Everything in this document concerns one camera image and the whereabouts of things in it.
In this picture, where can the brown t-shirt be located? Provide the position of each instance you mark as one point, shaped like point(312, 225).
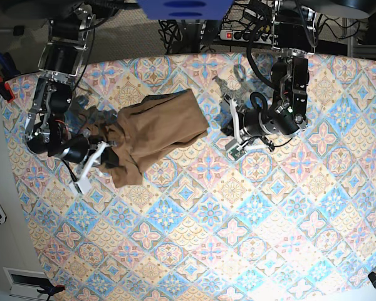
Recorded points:
point(146, 132)

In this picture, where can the black corner clamp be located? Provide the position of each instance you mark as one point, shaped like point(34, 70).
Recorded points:
point(372, 278)

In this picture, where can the orange black clamp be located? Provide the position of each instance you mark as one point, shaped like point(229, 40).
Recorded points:
point(46, 287)

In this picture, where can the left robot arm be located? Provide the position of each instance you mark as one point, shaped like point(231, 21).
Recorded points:
point(291, 28)

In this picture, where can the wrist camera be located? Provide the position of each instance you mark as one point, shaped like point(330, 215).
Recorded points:
point(236, 153)
point(82, 186)

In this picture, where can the white framed device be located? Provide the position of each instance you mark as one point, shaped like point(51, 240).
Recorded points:
point(25, 284)

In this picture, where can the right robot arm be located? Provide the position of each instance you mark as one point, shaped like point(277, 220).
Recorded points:
point(45, 128)

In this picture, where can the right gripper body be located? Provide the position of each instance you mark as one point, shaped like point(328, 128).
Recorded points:
point(83, 151)

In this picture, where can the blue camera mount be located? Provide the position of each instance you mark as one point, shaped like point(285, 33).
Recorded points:
point(185, 9)

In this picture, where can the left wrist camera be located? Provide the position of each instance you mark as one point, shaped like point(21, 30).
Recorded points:
point(236, 153)

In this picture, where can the red black clamp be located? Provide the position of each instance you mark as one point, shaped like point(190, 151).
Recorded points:
point(5, 90)

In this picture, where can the white power strip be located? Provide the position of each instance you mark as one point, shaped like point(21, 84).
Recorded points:
point(235, 35)

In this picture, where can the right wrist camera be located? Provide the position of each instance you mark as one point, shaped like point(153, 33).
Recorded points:
point(82, 186)

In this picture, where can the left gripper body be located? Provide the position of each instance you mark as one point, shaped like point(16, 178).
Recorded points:
point(249, 131)

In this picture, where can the patterned tablecloth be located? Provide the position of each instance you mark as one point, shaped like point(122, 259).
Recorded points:
point(291, 224)

